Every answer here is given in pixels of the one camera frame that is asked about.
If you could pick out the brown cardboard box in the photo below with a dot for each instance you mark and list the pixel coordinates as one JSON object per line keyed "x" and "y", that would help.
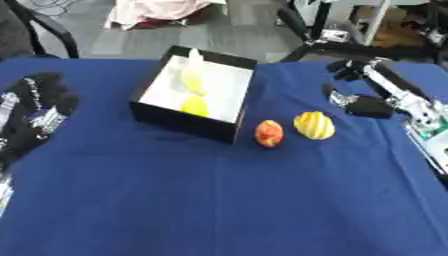
{"x": 388, "y": 26}

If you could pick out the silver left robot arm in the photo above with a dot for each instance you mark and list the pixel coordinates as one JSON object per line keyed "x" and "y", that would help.
{"x": 4, "y": 191}

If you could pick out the yellow ribbed toy fruit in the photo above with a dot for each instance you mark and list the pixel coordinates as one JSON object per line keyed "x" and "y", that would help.
{"x": 314, "y": 125}

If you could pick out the red orange toy fruit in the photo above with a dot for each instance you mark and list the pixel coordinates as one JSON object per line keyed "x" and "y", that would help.
{"x": 269, "y": 133}

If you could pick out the yellow round toy fruit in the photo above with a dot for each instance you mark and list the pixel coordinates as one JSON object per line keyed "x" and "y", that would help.
{"x": 194, "y": 106}

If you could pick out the pink cloth bag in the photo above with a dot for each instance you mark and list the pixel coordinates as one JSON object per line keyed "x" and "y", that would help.
{"x": 154, "y": 11}

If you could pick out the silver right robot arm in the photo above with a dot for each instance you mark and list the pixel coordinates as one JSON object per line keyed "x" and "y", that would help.
{"x": 431, "y": 133}

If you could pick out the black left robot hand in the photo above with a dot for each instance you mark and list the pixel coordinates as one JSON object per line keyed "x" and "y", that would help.
{"x": 32, "y": 110}

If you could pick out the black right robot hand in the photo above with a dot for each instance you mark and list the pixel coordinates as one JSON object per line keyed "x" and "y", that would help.
{"x": 373, "y": 96}

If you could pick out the black box with white inside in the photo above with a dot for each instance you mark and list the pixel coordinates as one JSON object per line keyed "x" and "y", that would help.
{"x": 195, "y": 95}

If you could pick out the black office chair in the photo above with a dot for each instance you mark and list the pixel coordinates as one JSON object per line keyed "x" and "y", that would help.
{"x": 41, "y": 28}

